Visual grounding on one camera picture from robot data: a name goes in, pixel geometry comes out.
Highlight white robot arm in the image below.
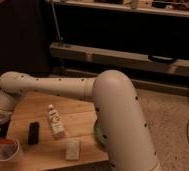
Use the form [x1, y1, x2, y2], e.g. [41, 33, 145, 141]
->
[0, 70, 162, 171]

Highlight white ceramic cup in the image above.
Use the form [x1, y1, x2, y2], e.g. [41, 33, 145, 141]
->
[0, 138, 24, 163]

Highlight black remote control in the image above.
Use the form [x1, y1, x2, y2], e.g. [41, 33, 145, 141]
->
[28, 122, 39, 145]

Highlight wooden table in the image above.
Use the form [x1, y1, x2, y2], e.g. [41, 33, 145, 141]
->
[0, 93, 108, 171]

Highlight white squeeze bottle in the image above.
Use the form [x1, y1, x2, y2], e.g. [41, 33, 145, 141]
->
[48, 104, 65, 138]

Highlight white rectangular sponge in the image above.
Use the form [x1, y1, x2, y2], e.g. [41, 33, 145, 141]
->
[65, 139, 80, 161]

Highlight metal vertical pole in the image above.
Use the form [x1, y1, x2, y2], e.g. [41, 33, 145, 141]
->
[51, 0, 64, 46]

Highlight black object on beam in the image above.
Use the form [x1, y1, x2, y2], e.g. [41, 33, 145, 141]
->
[148, 55, 177, 64]

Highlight long metal shelf beam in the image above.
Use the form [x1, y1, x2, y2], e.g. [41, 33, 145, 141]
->
[49, 42, 189, 76]

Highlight upper shelf board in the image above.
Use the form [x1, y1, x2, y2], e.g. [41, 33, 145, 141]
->
[45, 0, 189, 18]

